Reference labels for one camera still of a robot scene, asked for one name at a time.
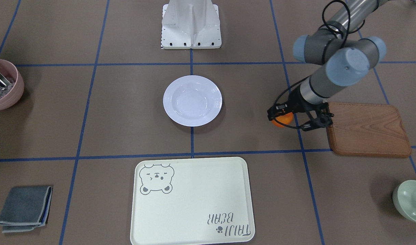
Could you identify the grey folded cloth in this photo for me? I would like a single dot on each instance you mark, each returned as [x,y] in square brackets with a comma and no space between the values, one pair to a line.
[26,208]

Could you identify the cream bear tray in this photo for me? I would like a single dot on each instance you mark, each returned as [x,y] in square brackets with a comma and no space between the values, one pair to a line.
[192,202]

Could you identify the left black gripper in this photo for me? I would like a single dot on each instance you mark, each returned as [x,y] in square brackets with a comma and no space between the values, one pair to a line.
[295,105]

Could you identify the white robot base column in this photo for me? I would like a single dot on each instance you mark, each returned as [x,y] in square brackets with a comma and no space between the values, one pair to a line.
[190,24]

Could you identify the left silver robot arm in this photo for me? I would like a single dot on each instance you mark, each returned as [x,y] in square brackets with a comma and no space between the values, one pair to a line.
[342,62]

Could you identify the white round plate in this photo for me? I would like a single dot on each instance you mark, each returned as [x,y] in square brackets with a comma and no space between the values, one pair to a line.
[192,101]

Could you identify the orange fruit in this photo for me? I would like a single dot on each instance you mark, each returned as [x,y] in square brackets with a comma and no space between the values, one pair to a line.
[285,119]

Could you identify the wooden cutting board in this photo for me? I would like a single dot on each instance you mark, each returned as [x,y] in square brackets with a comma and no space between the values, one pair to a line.
[374,130]

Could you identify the pink bowl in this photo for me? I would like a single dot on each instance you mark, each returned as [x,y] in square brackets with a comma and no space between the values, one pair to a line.
[10,71]

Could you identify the green bowl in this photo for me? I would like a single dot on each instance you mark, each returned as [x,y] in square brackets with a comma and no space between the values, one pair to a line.
[404,199]

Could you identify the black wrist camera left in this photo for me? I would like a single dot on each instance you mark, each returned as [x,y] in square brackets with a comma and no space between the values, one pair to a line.
[319,116]

